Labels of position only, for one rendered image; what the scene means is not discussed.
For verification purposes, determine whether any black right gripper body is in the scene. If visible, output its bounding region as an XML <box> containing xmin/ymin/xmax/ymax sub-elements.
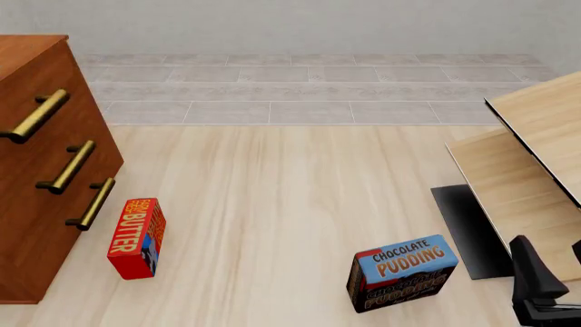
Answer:
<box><xmin>511</xmin><ymin>295</ymin><xmax>581</xmax><ymax>327</ymax></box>

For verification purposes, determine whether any wooden cabinet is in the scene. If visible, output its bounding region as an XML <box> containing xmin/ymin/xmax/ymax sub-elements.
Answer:
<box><xmin>0</xmin><ymin>33</ymin><xmax>125</xmax><ymax>305</ymax></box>

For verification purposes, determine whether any pale wooden board, white edge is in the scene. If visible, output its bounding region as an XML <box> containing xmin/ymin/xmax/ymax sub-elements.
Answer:
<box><xmin>445</xmin><ymin>127</ymin><xmax>581</xmax><ymax>283</ymax></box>

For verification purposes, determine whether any blue chocolate pudding box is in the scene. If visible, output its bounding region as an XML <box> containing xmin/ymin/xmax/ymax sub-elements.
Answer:
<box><xmin>345</xmin><ymin>233</ymin><xmax>460</xmax><ymax>314</ymax></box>

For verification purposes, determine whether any pale wooden board, black edge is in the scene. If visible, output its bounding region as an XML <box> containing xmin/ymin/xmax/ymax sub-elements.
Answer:
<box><xmin>483</xmin><ymin>70</ymin><xmax>581</xmax><ymax>210</ymax></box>

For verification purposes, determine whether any red butter box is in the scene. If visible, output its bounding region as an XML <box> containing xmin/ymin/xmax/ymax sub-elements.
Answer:
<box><xmin>106</xmin><ymin>196</ymin><xmax>168</xmax><ymax>282</ymax></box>

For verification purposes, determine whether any long brass drawer handle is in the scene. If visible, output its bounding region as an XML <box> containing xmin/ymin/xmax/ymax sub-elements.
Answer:
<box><xmin>64</xmin><ymin>177</ymin><xmax>117</xmax><ymax>233</ymax></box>
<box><xmin>0</xmin><ymin>88</ymin><xmax>72</xmax><ymax>145</ymax></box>
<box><xmin>35</xmin><ymin>139</ymin><xmax>97</xmax><ymax>196</ymax></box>

